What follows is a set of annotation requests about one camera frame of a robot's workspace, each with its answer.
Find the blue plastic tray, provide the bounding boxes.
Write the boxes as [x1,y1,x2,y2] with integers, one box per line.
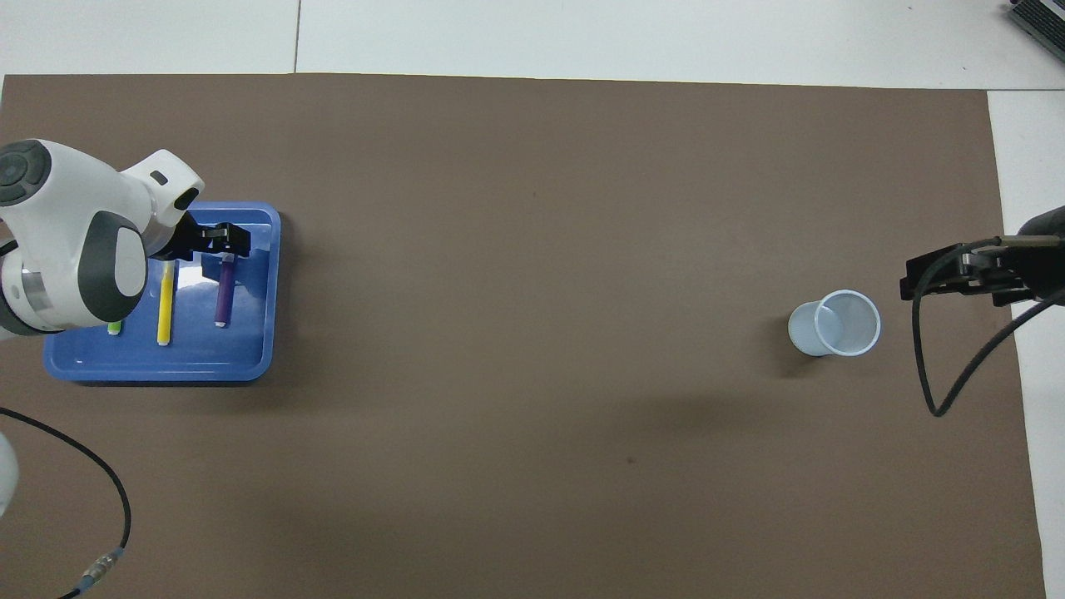
[43,201,282,384]

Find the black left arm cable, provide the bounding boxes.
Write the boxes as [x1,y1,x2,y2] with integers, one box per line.
[0,408,132,599]

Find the pale blue plastic cup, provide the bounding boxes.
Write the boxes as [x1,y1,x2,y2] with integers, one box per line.
[788,290,882,358]

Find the purple pen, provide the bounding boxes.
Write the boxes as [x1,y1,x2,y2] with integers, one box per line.
[215,254,236,329]

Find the yellow pen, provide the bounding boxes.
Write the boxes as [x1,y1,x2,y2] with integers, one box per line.
[157,260,176,347]

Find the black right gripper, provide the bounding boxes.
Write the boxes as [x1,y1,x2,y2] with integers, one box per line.
[900,205,1065,307]

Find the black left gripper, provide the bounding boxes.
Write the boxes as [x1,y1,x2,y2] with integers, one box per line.
[150,212,252,261]

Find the grey laptop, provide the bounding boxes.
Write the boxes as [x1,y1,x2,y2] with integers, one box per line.
[1007,0,1065,61]

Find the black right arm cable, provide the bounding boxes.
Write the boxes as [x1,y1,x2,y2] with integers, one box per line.
[912,235,1065,418]

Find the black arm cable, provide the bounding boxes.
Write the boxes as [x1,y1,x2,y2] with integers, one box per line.
[0,408,132,599]
[912,235,1065,418]

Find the brown table mat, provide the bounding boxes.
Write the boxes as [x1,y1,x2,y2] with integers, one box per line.
[0,73,1048,599]

